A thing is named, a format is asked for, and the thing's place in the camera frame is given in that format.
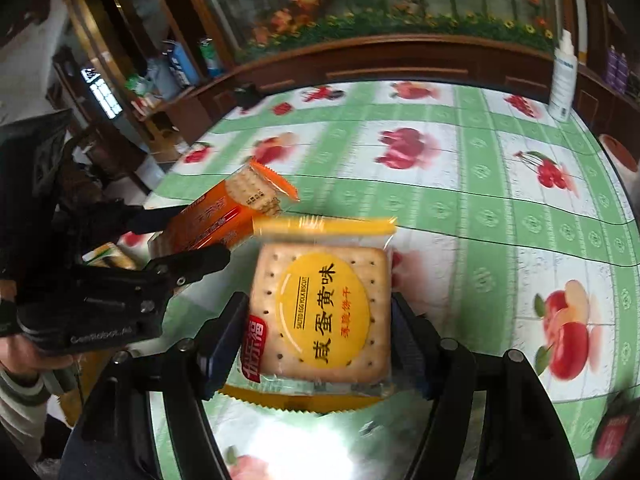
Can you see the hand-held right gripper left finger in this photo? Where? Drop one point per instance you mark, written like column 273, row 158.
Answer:
column 227, row 345

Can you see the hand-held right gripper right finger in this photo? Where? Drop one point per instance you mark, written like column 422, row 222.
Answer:
column 406, row 347

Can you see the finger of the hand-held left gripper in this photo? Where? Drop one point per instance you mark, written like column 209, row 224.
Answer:
column 195, row 262
column 130, row 219

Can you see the orange cracker packet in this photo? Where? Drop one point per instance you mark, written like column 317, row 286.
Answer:
column 215, row 215

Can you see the yellow biscuit packet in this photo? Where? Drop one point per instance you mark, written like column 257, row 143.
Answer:
column 320, row 310

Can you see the person's left hand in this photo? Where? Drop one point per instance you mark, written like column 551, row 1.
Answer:
column 30, row 357

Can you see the tan green-trimmed cracker packet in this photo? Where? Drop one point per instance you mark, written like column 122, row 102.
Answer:
column 110, row 256

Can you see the dark wooden chair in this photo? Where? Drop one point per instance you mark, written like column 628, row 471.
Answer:
column 100, row 152

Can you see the dark flat panel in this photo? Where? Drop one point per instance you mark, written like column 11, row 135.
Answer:
column 35, row 155

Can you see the bright window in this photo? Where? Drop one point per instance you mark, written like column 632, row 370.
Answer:
column 100, row 92

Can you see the blue box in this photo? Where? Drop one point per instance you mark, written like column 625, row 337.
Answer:
column 177, row 62

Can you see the green fruit-print tablecloth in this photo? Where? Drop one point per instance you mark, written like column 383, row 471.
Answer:
column 450, row 185

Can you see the small black object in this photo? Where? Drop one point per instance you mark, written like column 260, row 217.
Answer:
column 247, row 97

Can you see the green bottle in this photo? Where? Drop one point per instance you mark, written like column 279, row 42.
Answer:
column 210, row 57

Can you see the wooden shelf unit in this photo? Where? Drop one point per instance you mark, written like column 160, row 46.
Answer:
column 85, row 20

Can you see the red snack packet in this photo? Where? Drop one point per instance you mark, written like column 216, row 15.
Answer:
column 612, row 435

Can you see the red-brown bowl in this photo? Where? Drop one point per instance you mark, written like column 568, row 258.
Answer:
column 620, row 152

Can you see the white spray bottle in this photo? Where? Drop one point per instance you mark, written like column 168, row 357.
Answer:
column 562, row 80

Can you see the floral glass panel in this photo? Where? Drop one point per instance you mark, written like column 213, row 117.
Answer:
column 375, row 0

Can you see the purple bottles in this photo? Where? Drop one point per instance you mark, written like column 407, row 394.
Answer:
column 617, row 72

